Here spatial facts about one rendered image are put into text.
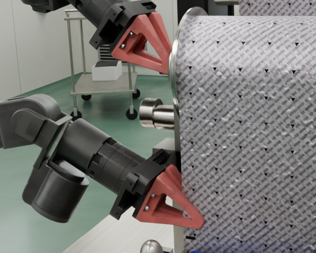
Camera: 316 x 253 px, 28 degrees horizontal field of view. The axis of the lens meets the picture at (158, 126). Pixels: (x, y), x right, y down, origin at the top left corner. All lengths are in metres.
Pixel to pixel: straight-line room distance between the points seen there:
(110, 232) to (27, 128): 0.44
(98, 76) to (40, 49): 1.11
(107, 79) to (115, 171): 5.02
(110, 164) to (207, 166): 0.12
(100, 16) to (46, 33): 5.98
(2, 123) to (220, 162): 0.27
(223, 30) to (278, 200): 0.20
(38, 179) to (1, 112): 0.10
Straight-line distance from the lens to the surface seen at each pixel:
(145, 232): 1.16
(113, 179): 0.77
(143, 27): 0.80
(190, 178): 0.75
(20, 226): 3.49
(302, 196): 0.72
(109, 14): 0.79
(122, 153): 0.77
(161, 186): 0.75
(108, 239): 1.14
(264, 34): 0.71
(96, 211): 3.57
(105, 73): 5.77
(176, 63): 0.72
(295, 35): 0.70
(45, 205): 0.81
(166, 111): 0.84
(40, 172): 0.81
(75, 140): 0.78
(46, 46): 6.81
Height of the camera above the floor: 1.39
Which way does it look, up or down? 16 degrees down
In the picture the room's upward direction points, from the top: 3 degrees counter-clockwise
